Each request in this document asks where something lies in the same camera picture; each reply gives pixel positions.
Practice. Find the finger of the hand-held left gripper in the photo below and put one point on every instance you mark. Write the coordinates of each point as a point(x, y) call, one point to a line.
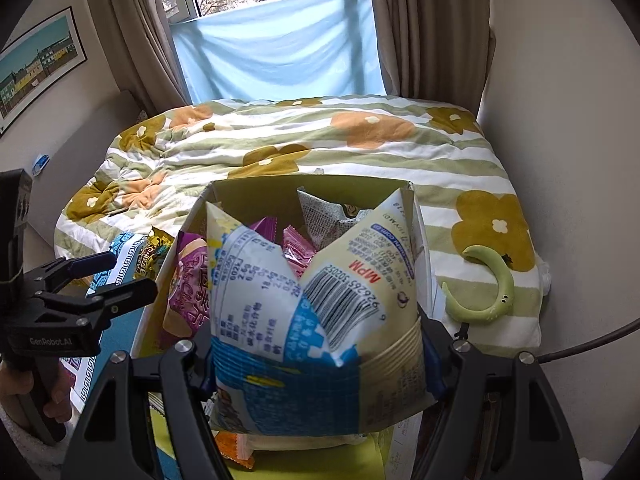
point(85, 262)
point(125, 295)

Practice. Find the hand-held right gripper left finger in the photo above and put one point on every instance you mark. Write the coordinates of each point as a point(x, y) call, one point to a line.
point(185, 375)

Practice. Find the grey white snack packet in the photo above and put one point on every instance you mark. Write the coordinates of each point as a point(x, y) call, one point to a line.
point(320, 215)

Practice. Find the blue tissue pack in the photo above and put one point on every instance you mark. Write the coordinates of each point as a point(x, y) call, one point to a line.
point(41, 164)

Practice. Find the green crescent toy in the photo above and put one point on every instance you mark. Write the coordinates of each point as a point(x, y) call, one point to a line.
point(495, 305)

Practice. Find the person's left hand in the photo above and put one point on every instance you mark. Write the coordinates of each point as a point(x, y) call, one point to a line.
point(62, 390)

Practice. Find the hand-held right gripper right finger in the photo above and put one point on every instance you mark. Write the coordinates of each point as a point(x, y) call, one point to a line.
point(436, 370)

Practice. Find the light blue cloth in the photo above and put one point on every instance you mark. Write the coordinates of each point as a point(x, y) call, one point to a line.
point(280, 50)

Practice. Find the grey headboard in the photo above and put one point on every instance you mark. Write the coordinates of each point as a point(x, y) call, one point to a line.
point(85, 130)

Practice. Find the purple snack packet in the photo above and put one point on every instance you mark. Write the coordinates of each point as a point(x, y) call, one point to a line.
point(185, 285)

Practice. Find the orange snack packet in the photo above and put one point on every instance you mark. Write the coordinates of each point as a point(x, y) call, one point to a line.
point(232, 450)

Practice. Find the white fluffy cloth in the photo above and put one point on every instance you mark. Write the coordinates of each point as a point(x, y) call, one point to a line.
point(597, 470)

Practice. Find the gold snack packet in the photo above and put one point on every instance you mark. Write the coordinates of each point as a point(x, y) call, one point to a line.
point(150, 255)

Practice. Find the blue white snack packet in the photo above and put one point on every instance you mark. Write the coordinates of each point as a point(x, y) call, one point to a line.
point(300, 360)

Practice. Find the framed houses picture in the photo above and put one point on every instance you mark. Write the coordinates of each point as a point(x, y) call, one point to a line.
point(35, 70)

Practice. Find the green cardboard box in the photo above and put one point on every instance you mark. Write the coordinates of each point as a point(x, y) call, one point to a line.
point(260, 200)

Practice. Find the floral striped blanket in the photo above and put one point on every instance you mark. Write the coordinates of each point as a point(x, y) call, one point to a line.
point(350, 160)

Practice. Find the beige curtain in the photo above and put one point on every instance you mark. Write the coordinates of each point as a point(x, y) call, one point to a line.
point(430, 35)
point(140, 35)

